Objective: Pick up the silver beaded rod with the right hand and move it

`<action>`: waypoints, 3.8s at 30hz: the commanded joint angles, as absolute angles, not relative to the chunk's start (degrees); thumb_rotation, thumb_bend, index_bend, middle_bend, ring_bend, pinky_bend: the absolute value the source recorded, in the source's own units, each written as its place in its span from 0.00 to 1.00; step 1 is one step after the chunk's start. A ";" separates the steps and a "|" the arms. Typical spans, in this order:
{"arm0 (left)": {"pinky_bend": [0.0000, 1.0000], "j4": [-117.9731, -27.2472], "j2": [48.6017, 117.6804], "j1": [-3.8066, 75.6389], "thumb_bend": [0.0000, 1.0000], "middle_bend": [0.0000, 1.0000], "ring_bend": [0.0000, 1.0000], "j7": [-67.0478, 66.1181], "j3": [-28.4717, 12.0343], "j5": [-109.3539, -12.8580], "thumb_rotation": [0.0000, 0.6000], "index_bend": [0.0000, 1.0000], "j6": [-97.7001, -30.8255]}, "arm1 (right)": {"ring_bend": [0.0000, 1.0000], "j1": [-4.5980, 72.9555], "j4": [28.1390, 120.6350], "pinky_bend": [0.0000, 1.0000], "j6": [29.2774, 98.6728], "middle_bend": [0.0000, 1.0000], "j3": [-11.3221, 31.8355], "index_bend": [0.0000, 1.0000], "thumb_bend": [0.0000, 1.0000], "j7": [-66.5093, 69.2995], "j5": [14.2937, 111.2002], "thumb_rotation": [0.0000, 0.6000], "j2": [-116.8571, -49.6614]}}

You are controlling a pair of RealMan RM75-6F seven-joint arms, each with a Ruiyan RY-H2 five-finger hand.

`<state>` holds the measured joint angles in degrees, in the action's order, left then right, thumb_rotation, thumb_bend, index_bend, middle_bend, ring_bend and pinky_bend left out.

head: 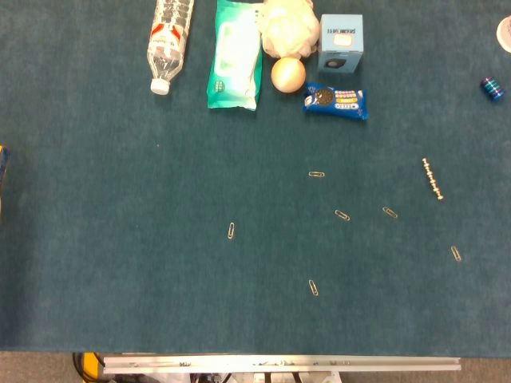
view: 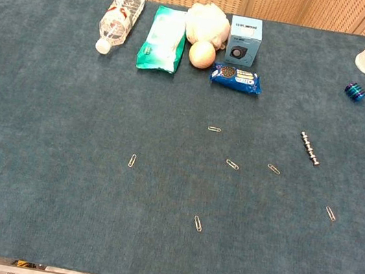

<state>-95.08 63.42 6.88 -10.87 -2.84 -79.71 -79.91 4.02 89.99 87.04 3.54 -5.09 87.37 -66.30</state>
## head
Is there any round beige ball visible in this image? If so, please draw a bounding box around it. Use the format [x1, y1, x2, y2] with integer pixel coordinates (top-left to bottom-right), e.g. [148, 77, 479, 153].
[270, 57, 307, 94]

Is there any clear plastic water bottle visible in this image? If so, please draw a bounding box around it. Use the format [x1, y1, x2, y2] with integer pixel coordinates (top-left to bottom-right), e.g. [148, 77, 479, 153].
[146, 0, 196, 96]

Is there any blue yellow box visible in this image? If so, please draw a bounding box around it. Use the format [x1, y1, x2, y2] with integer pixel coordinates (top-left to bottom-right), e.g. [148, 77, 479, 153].
[0, 144, 10, 224]

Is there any white mesh bath sponge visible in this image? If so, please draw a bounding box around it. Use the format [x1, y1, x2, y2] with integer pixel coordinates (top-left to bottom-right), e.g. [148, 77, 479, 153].
[259, 0, 322, 60]

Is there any yellow plastic part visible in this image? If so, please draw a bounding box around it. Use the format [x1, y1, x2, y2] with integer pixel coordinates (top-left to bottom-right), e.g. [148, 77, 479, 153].
[81, 352, 101, 381]

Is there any light blue speaker box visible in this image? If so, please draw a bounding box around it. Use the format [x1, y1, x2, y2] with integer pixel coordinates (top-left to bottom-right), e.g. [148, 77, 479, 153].
[318, 14, 365, 75]

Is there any aluminium profile rail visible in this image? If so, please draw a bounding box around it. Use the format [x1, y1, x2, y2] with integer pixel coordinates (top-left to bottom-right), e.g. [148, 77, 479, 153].
[102, 353, 462, 375]

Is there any blue Oreo cookie pack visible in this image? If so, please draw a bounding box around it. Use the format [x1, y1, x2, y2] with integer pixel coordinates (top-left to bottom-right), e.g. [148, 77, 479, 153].
[302, 81, 370, 121]

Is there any green wet wipes pack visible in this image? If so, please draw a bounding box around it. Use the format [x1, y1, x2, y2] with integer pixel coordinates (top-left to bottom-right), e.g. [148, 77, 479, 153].
[206, 0, 264, 112]

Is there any white paper cup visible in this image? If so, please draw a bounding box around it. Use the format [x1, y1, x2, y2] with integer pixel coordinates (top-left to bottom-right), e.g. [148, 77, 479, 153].
[497, 14, 511, 52]

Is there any blue purple metallic spool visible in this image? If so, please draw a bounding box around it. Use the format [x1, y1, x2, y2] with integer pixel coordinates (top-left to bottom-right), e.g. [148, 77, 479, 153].
[479, 76, 506, 102]

